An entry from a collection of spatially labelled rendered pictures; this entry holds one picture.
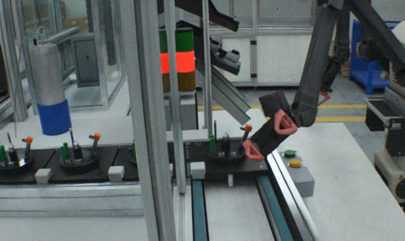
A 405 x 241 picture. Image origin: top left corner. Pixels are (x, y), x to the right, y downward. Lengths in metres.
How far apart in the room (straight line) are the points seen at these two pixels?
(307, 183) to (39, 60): 1.29
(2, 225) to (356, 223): 1.09
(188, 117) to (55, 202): 0.53
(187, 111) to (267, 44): 4.31
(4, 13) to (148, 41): 1.80
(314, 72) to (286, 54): 4.16
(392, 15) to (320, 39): 9.41
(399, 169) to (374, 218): 0.47
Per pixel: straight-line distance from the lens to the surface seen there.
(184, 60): 0.91
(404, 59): 1.27
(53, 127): 1.87
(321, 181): 1.33
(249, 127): 1.20
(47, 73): 1.81
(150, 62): 0.33
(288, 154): 1.25
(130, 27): 0.33
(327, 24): 1.13
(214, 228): 0.99
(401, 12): 10.59
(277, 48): 5.20
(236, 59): 1.37
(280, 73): 5.28
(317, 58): 1.09
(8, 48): 2.11
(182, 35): 0.90
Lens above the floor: 1.52
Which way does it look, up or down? 21 degrees down
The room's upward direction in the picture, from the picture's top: 3 degrees counter-clockwise
